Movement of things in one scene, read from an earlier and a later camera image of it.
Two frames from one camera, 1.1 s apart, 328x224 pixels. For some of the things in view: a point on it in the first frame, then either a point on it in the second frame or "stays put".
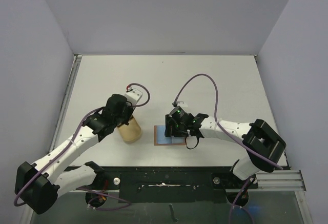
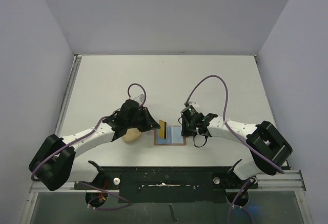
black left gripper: (129, 106) to (149, 123)
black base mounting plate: (171, 184) stays put
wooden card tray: (130, 133) stays put
